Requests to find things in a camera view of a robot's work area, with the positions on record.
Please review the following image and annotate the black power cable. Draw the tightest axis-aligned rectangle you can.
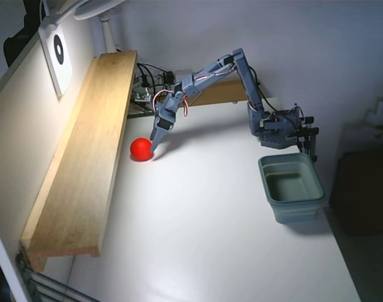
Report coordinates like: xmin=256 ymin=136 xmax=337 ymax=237
xmin=136 ymin=62 xmax=177 ymax=92

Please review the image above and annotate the short wooden plank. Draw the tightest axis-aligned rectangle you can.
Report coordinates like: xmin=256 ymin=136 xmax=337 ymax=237
xmin=191 ymin=80 xmax=253 ymax=108

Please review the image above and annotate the long light wooden shelf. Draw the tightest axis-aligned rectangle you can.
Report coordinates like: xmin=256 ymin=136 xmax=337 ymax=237
xmin=20 ymin=50 xmax=139 ymax=273

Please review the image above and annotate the metal rack frame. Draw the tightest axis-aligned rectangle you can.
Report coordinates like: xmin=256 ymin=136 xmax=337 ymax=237
xmin=14 ymin=248 xmax=94 ymax=302

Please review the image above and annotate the red ball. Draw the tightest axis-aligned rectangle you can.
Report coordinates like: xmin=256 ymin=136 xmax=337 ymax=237
xmin=129 ymin=137 xmax=154 ymax=162

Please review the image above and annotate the blue-grey gripper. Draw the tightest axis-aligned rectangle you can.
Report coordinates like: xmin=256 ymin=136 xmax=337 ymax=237
xmin=149 ymin=90 xmax=185 ymax=155

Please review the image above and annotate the dark cabinet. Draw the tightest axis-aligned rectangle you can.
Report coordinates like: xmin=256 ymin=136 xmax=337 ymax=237
xmin=331 ymin=150 xmax=383 ymax=237

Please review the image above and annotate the white card with black ring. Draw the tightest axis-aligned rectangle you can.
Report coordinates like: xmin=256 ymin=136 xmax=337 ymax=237
xmin=38 ymin=24 xmax=74 ymax=100

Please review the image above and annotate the grey plastic container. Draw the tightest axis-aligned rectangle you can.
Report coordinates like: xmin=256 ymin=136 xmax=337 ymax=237
xmin=258 ymin=153 xmax=326 ymax=225

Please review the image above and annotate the white side panel board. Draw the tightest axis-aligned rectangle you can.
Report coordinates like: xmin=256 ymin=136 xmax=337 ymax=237
xmin=0 ymin=15 xmax=100 ymax=302

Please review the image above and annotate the white desk lamp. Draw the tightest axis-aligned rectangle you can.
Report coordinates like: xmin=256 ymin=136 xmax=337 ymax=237
xmin=73 ymin=0 xmax=126 ymax=53

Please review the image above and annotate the black table clamp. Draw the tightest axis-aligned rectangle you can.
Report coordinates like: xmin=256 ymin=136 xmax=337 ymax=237
xmin=300 ymin=115 xmax=315 ymax=158
xmin=304 ymin=126 xmax=320 ymax=163

